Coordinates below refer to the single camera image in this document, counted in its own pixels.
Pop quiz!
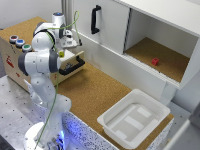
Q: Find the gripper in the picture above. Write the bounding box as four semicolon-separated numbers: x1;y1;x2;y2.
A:
59;29;83;50

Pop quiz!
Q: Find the wooden drawer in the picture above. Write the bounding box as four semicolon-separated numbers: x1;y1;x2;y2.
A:
57;48;86;80

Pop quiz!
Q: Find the wooden drawer box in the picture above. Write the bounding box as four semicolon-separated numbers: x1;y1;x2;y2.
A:
0;16;86;93

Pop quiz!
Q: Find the green button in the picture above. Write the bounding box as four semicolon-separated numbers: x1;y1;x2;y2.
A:
21;43;33;54

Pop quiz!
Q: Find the white sliding door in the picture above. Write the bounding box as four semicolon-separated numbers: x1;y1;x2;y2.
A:
73;0;131;55

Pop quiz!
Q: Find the blue button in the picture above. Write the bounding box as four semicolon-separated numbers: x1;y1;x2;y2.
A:
15;38;26;48

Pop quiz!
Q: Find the red button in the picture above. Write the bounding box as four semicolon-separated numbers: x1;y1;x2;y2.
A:
9;34;19;44

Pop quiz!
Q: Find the pink block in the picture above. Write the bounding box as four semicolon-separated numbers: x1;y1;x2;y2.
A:
151;58;160;67

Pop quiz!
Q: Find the white plastic box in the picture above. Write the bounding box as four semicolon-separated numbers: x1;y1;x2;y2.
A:
96;88;172;150

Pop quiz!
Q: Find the white cabinet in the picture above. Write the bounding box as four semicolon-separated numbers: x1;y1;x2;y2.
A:
71;0;200;108

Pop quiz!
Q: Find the black drawer handle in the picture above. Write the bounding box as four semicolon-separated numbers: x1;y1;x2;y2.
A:
58;54;86;77

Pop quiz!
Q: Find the black door handle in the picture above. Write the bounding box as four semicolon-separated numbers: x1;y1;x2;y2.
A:
90;4;102;35

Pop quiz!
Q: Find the green cable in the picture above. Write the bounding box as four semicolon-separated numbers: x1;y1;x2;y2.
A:
32;10;81;150

